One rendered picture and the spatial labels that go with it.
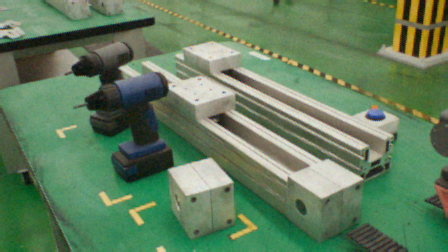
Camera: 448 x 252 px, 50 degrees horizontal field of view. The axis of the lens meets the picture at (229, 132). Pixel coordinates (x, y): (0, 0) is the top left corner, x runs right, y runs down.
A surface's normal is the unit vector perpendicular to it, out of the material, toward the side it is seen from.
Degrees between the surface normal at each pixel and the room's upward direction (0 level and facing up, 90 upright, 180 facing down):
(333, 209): 90
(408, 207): 0
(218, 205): 90
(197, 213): 90
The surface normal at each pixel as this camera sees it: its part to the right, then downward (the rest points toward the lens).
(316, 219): -0.84, 0.28
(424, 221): -0.04, -0.89
